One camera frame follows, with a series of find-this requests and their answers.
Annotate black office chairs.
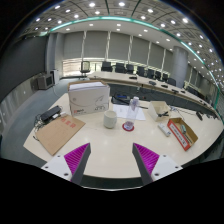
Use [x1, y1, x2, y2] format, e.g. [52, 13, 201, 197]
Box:
[79, 60, 201, 98]

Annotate clear plastic water bottle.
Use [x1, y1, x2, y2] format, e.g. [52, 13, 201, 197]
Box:
[124, 96, 140, 132]

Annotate small white remote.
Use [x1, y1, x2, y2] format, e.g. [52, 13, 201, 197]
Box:
[157, 122, 173, 138]

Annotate flat round red coaster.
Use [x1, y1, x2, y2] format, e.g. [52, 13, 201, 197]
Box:
[121, 122, 135, 133]

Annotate black cable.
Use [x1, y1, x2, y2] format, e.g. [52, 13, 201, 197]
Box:
[32, 114, 51, 142]

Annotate white ceramic mug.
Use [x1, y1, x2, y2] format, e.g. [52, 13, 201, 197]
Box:
[103, 110, 118, 130]

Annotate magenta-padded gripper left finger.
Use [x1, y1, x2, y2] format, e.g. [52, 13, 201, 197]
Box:
[41, 142, 92, 186]

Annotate long curved conference desk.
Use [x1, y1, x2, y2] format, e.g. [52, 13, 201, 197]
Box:
[87, 70, 223, 118]

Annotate black power adapter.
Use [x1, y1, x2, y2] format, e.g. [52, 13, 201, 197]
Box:
[39, 105, 63, 123]

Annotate black flat device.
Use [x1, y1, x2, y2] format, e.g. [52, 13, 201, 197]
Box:
[111, 93, 131, 106]

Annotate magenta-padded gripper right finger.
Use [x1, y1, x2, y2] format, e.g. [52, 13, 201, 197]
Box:
[132, 142, 184, 186]

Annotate round ceiling lights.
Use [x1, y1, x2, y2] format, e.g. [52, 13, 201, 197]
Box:
[23, 0, 224, 88]

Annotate white printed paper sheet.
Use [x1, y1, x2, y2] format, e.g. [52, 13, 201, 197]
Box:
[112, 103, 147, 122]

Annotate white open organizer box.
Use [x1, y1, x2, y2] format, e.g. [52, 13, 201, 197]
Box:
[147, 100, 172, 122]

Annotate brown paper envelope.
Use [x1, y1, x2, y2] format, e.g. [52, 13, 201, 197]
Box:
[34, 113, 87, 157]

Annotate white copy paper box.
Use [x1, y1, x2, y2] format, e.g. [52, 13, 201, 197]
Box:
[67, 79, 111, 117]

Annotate grey monitor on cart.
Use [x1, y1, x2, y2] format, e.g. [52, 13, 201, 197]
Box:
[35, 73, 55, 91]

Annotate brown cardboard box red label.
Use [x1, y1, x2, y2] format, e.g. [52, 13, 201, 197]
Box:
[166, 117, 199, 152]

